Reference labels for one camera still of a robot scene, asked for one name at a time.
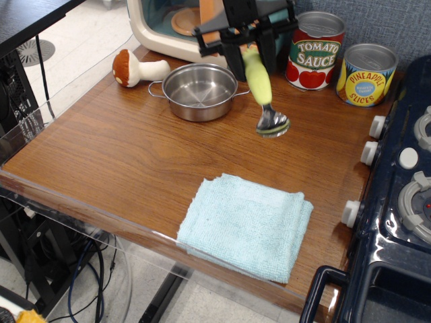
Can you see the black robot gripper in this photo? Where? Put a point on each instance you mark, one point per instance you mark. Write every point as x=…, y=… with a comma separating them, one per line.
x=243, y=23

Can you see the spoon with green carrot handle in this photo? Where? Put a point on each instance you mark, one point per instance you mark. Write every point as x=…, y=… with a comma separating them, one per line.
x=272, y=124

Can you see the light blue folded towel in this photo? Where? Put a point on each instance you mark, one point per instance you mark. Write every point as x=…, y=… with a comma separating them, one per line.
x=245, y=226

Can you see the tomato sauce can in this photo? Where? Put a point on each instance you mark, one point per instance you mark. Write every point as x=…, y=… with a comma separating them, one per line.
x=314, y=50

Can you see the small steel pot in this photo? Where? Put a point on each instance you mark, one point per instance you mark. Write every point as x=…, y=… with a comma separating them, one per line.
x=198, y=92

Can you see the cream toy microwave oven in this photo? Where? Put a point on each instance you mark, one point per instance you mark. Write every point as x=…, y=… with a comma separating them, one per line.
x=166, y=27

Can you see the pineapple slices can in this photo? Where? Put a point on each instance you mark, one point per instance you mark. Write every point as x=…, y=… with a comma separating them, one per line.
x=366, y=74

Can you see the plush brown mushroom toy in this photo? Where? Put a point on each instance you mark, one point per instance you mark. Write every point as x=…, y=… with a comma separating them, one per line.
x=128, y=71

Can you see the white stove knob top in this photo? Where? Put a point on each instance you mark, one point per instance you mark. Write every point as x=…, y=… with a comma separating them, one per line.
x=376, y=126

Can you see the white stove knob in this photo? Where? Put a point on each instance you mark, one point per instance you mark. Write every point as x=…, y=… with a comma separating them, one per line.
x=350, y=213
x=369, y=152
x=376, y=126

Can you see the white stove knob middle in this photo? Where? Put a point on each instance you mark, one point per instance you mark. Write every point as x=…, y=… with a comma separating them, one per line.
x=369, y=152

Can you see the white stove knob bottom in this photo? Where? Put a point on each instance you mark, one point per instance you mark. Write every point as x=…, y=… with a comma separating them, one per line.
x=350, y=213

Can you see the black side desk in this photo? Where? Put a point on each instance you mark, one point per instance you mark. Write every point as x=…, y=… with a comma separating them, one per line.
x=22, y=20

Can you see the clear acrylic table guard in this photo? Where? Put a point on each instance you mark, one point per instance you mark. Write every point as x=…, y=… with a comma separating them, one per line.
x=119, y=159

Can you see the black computer tower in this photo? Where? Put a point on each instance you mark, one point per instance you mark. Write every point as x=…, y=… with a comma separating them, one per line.
x=19, y=108

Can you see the dark blue toy stove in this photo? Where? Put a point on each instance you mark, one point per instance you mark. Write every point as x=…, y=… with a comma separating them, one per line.
x=388, y=274

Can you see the black table leg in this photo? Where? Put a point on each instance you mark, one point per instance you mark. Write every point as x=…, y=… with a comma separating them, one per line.
x=163, y=296

